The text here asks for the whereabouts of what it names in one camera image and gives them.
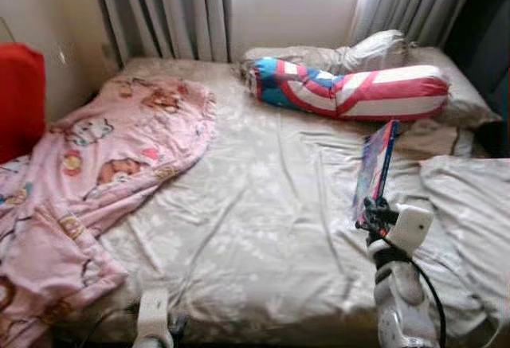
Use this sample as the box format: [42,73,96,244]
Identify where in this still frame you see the colourful comic book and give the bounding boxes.
[352,119,399,223]

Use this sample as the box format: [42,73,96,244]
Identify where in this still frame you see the grey folded quilt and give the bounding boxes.
[418,154,510,341]

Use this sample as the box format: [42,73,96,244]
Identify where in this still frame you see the bed with grey floral sheet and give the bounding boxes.
[48,45,510,345]

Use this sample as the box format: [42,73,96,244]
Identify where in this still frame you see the red white blue bolster pillow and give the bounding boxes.
[247,56,451,122]

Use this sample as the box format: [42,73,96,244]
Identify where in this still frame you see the flat grey bed pillow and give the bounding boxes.
[402,45,503,130]

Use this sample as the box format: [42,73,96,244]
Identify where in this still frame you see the white satin knotted pillow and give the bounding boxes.
[339,29,415,74]

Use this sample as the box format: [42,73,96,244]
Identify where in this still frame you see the black furniture piece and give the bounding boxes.
[442,0,510,158]

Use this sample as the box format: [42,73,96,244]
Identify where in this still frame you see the grey pleated curtain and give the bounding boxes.
[90,0,233,66]
[351,0,488,46]

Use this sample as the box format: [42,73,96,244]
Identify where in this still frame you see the pink cartoon bear blanket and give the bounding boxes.
[0,76,218,348]

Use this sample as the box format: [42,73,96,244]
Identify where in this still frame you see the large red sofa cushion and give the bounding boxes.
[0,43,46,164]

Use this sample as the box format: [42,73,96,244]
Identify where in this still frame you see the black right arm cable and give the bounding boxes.
[375,229,447,348]

